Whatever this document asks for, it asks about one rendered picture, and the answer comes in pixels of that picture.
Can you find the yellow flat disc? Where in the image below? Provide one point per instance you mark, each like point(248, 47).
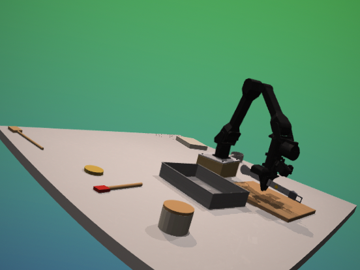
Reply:
point(93, 170)

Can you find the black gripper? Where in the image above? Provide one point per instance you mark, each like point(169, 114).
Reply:
point(266, 170)

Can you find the grey cylindrical container with orange lid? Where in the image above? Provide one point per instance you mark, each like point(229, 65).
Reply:
point(175, 217)

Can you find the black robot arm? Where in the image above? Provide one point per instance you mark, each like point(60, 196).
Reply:
point(282, 142)

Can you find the grey metal roasting tin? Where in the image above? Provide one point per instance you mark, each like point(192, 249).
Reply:
point(204, 186)

